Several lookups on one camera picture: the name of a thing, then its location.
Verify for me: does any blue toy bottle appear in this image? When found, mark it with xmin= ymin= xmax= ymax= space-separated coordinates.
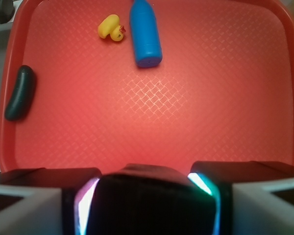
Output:
xmin=129 ymin=0 xmax=163 ymax=68

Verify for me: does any black box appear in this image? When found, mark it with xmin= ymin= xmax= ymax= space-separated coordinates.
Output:
xmin=86 ymin=164 xmax=216 ymax=235

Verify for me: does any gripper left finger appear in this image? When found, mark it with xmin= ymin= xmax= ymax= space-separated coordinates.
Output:
xmin=0 ymin=168 xmax=101 ymax=235

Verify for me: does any yellow rubber duck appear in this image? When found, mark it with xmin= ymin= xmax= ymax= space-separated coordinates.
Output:
xmin=98 ymin=14 xmax=126 ymax=42

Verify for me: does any red plastic tray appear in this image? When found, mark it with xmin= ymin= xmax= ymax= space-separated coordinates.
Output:
xmin=0 ymin=0 xmax=294 ymax=173

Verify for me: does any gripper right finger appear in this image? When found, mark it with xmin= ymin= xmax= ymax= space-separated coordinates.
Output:
xmin=188 ymin=161 xmax=294 ymax=235

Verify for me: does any dark grey toy cucumber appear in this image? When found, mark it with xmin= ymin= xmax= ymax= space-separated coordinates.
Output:
xmin=4 ymin=65 xmax=36 ymax=121

